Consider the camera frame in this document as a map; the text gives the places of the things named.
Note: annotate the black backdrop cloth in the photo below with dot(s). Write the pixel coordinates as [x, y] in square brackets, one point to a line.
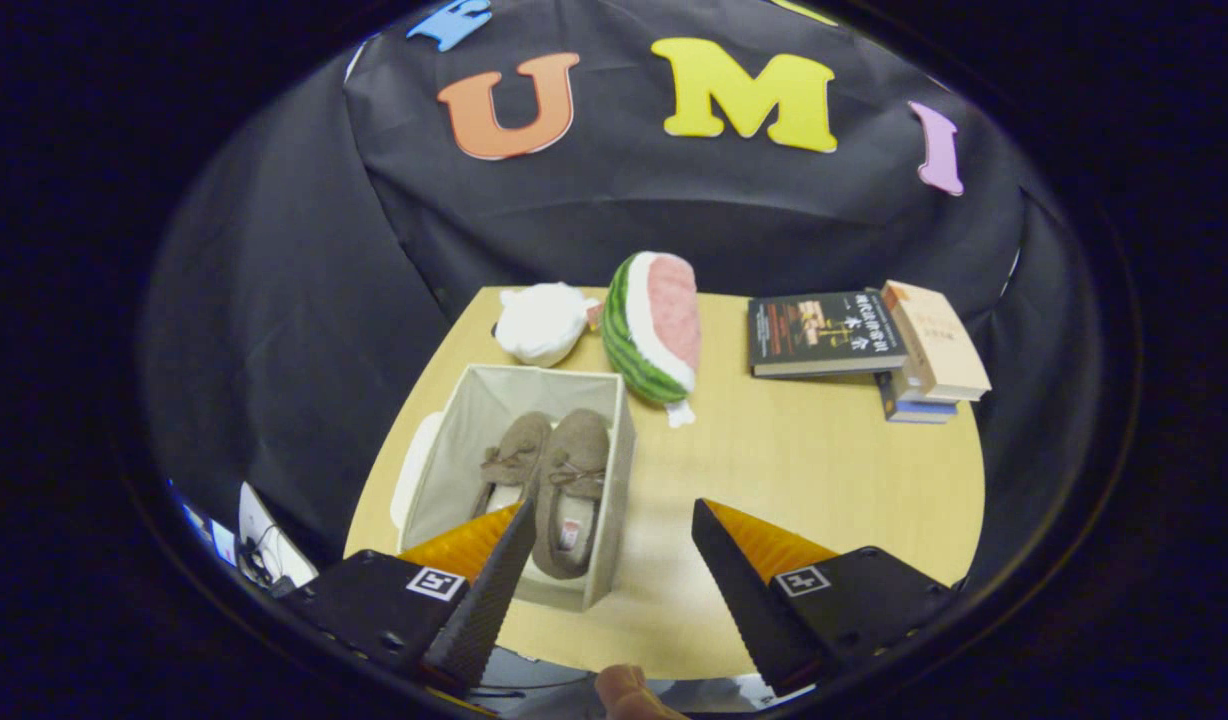
[294, 280]

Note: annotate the beige fabric storage box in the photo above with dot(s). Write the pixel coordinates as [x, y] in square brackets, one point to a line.
[619, 480]

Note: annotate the watermelon slice plush toy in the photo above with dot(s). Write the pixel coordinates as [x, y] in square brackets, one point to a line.
[649, 330]

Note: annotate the blue cover book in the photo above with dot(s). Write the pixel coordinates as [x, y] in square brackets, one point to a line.
[914, 412]

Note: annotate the brown slipper shoe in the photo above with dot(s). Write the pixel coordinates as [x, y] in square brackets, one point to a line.
[574, 480]
[514, 455]

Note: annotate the white flat board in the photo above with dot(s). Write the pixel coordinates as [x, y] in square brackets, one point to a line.
[269, 530]

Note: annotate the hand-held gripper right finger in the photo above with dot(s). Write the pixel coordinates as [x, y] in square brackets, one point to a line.
[744, 600]

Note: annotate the black cover book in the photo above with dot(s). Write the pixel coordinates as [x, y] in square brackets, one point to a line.
[824, 335]

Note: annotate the blue printed packet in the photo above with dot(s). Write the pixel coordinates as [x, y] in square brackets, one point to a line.
[206, 525]

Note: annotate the beige cover book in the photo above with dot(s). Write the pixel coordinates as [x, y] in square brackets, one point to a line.
[939, 340]

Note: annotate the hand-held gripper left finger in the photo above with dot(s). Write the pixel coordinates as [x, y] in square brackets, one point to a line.
[484, 600]

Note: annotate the person's grey clothing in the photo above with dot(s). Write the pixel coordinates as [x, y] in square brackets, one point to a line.
[544, 672]

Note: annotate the white plush toy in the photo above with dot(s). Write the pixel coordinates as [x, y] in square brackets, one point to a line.
[542, 322]

